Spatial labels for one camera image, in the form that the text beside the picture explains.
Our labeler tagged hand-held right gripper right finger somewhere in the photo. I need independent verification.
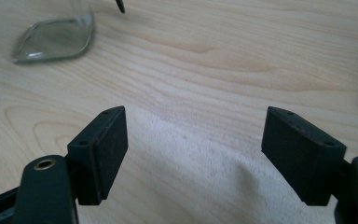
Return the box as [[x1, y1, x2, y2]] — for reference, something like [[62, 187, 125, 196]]
[[260, 105, 348, 207]]

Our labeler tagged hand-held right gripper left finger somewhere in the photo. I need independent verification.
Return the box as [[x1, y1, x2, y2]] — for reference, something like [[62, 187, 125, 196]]
[[66, 105, 129, 206]]

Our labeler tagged clear jar with black lid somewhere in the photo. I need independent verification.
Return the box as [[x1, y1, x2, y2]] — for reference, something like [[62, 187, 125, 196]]
[[10, 0, 126, 65]]

